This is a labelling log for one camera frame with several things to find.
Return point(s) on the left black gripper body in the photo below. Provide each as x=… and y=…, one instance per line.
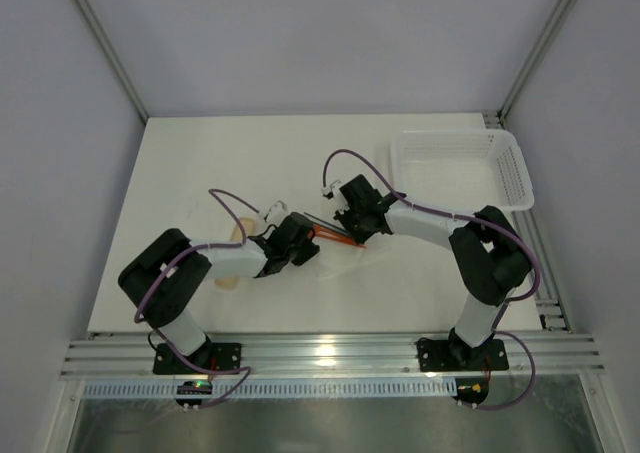
x=304, y=238

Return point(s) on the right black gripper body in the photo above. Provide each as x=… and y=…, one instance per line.
x=353, y=218

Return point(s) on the orange plastic fork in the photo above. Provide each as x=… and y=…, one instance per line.
x=331, y=235

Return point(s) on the dark blue chopstick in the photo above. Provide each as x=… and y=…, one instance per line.
x=327, y=225

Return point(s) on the white paper napkin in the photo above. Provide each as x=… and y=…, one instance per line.
x=336, y=258

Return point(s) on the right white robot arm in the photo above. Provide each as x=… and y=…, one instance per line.
x=491, y=258

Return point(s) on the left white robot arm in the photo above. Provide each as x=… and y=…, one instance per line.
x=162, y=280

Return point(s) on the beige utensil case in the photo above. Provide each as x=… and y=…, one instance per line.
x=248, y=225

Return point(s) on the white plastic basket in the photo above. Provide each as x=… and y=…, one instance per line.
x=462, y=170

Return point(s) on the aluminium mounting rail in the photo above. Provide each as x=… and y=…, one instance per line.
x=323, y=355

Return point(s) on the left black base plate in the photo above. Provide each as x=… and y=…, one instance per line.
x=211, y=356

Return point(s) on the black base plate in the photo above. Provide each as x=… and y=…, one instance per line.
x=456, y=356
x=211, y=356

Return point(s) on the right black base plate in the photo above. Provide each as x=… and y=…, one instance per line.
x=456, y=356

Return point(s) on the white slotted cable duct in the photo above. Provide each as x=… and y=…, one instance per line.
x=265, y=388

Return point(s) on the right side aluminium rail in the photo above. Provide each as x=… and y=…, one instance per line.
x=549, y=304

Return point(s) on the right aluminium frame post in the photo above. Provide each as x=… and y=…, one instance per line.
x=551, y=29

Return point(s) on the aluminium frame post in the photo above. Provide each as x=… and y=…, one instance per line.
x=110, y=55
x=551, y=29

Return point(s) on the left aluminium frame post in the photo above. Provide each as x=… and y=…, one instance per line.
x=110, y=55

